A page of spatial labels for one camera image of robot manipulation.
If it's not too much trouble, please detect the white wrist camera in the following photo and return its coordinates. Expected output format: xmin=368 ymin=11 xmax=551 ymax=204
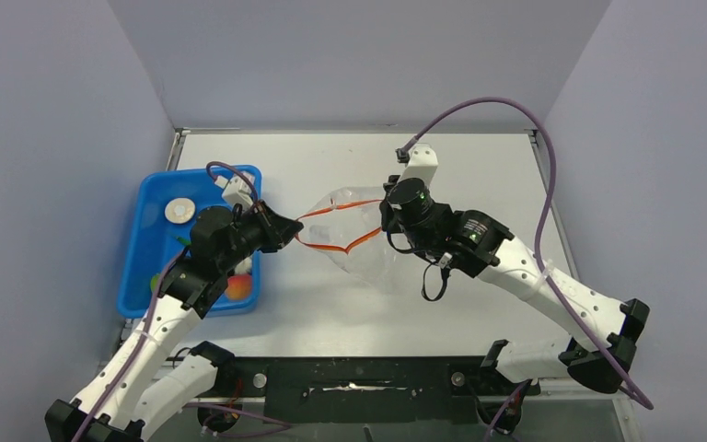
xmin=396 ymin=143 xmax=439 ymax=187
xmin=214 ymin=175 xmax=254 ymax=211

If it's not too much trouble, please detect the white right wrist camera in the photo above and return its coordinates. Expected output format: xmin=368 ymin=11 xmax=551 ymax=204
xmin=396 ymin=143 xmax=439 ymax=187

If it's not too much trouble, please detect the white toy garlic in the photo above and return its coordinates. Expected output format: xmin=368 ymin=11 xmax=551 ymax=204
xmin=234 ymin=257 xmax=253 ymax=275

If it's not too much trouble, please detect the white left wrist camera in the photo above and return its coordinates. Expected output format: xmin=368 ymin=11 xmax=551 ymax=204
xmin=214 ymin=175 xmax=254 ymax=211

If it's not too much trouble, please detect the blue plastic bin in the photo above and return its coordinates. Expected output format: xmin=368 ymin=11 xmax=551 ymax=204
xmin=116 ymin=168 xmax=261 ymax=319

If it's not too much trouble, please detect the white round toy slice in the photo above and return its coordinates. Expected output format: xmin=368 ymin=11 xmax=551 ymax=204
xmin=164 ymin=197 xmax=196 ymax=225

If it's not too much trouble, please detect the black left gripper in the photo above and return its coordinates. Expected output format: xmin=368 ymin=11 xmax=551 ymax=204
xmin=217 ymin=199 xmax=303 ymax=272

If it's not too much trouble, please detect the red yellow toy peach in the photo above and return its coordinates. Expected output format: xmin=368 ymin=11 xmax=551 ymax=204
xmin=225 ymin=273 xmax=253 ymax=302

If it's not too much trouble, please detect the clear zip top bag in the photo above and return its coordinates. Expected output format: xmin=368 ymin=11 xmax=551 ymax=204
xmin=296 ymin=186 xmax=423 ymax=295

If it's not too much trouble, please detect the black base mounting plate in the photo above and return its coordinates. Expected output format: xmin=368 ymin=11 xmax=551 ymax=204
xmin=202 ymin=356 xmax=516 ymax=425

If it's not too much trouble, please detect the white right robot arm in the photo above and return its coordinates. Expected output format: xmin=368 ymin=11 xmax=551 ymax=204
xmin=379 ymin=176 xmax=650 ymax=394

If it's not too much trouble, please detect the green toy leaf vegetable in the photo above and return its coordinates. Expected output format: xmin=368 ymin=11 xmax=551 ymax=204
xmin=149 ymin=273 xmax=161 ymax=292

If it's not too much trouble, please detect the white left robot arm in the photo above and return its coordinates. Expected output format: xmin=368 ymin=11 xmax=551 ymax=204
xmin=44 ymin=201 xmax=304 ymax=441

